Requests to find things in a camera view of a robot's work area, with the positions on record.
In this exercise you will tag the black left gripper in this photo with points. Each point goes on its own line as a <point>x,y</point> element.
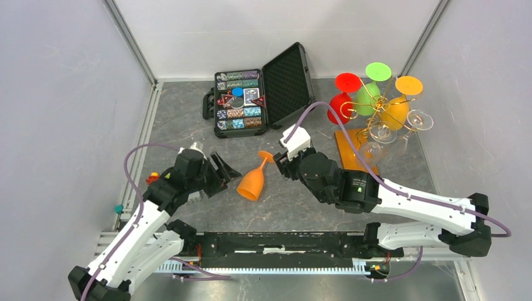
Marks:
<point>221,175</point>

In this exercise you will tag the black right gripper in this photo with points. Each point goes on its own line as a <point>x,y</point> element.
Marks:
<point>285,166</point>

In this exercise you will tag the orange wine glass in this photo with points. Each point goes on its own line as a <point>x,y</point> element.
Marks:
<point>252,183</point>

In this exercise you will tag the red wine glass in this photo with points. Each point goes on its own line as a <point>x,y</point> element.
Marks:
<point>342,103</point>

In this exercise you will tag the green wine glass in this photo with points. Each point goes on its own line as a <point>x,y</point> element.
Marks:
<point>369,93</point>

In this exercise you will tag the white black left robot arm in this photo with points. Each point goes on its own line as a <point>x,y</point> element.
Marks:
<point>129,259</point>

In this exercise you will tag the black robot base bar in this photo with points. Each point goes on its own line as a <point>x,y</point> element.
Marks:
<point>329,249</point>

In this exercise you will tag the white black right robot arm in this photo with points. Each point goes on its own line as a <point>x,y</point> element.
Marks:
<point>434,220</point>

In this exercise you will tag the wooden rack base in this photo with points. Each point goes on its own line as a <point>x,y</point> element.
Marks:
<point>349,159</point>

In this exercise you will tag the clear wine glass lower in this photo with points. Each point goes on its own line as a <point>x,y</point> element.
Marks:
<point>371,153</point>

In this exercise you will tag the clear wine glass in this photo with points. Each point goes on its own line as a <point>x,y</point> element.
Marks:
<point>371,153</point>
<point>417,121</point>
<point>381,132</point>

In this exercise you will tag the clear wine glass middle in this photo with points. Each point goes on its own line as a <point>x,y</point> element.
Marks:
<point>381,132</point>

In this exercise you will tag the yellow wine glass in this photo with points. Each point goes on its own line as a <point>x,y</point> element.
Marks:
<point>395,111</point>

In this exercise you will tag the clear wine glass upper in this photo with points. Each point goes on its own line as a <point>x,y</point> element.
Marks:
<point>417,121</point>

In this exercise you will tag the black poker chip case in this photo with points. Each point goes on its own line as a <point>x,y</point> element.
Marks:
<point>285,92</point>

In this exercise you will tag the small toy car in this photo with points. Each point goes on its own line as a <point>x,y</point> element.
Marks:
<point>154,176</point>

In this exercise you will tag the blue round chip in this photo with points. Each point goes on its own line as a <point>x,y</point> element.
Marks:
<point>237,92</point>

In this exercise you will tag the playing card deck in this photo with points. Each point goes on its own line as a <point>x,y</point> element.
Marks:
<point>250,94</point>

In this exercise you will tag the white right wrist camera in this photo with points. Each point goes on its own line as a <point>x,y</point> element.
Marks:
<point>299,141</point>

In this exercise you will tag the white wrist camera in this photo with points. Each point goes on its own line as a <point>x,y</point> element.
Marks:
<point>299,141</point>
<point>197,146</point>

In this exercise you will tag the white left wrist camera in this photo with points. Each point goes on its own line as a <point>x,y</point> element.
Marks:
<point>197,146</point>

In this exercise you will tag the gold wire glass rack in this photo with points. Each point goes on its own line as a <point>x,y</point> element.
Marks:
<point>376,117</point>

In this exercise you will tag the slotted aluminium rail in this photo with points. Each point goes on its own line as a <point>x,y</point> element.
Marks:
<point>356,267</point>

